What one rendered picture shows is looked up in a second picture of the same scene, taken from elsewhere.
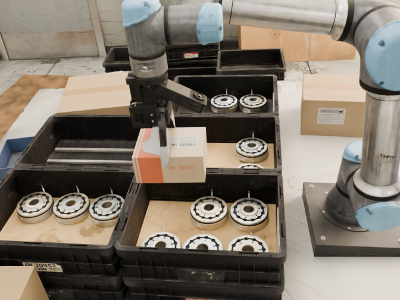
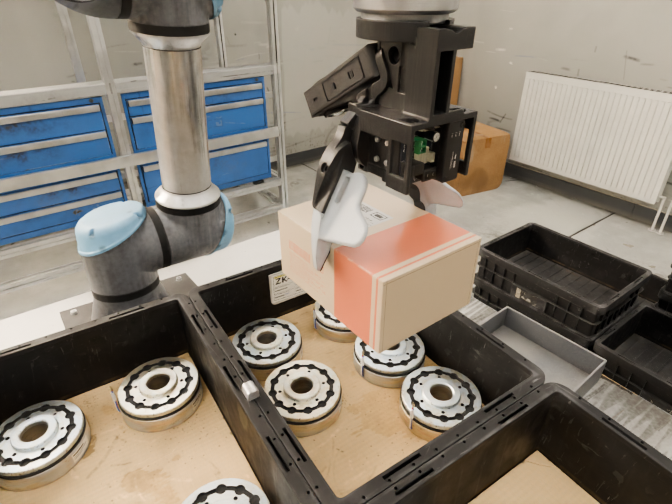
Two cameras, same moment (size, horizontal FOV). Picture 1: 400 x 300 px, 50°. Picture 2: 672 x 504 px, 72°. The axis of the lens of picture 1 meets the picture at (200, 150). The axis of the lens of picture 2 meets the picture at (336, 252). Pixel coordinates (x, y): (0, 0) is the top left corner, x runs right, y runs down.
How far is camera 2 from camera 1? 1.23 m
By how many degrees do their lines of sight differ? 100
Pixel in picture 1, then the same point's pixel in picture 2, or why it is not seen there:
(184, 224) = (351, 426)
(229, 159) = (81, 484)
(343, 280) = not seen: hidden behind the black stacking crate
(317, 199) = not seen: hidden behind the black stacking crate
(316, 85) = not seen: outside the picture
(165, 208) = (340, 491)
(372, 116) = (199, 79)
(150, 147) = (446, 192)
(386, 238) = (182, 287)
